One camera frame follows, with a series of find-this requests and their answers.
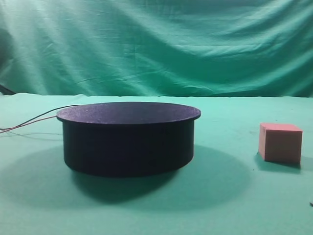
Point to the pink cube-shaped block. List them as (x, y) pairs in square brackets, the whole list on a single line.
[(280, 143)]

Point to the black round turntable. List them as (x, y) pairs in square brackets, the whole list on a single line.
[(128, 139)]

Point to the green table cloth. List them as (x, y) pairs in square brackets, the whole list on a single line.
[(227, 189)]

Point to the green backdrop cloth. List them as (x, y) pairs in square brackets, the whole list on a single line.
[(157, 47)]

